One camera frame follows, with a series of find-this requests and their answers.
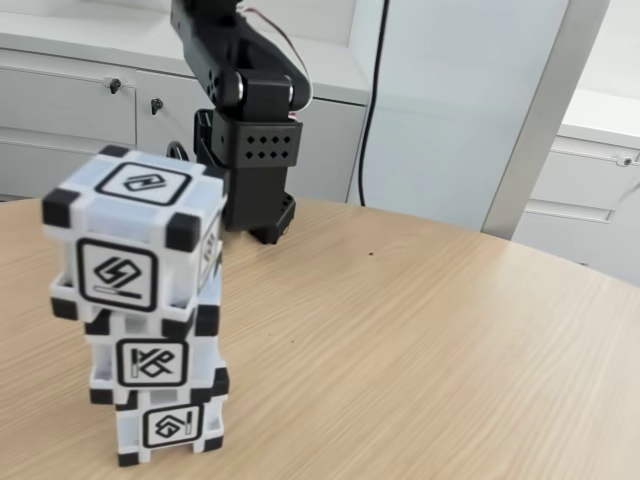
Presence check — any dark camera usb cable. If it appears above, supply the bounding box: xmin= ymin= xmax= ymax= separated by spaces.
xmin=358 ymin=0 xmax=392 ymax=207

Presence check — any white drawer cabinet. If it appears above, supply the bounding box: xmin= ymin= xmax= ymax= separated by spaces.
xmin=512 ymin=89 xmax=640 ymax=289

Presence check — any white cube lightning symbol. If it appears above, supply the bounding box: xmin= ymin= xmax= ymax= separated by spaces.
xmin=41 ymin=144 xmax=226 ymax=334

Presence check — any white cube stacked-squares symbol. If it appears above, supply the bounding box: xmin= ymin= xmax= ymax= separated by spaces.
xmin=114 ymin=367 xmax=231 ymax=469

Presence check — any grey metal partition post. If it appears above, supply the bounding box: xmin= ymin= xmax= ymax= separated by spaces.
xmin=479 ymin=0 xmax=619 ymax=241

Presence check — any long white cabinet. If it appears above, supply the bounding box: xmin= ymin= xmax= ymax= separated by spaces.
xmin=0 ymin=0 xmax=371 ymax=206

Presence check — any white red servo cable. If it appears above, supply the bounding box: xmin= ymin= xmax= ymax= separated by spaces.
xmin=243 ymin=5 xmax=315 ymax=121

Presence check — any white cube crossed-loops symbol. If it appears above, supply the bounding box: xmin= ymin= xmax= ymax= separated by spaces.
xmin=83 ymin=299 xmax=224 ymax=405

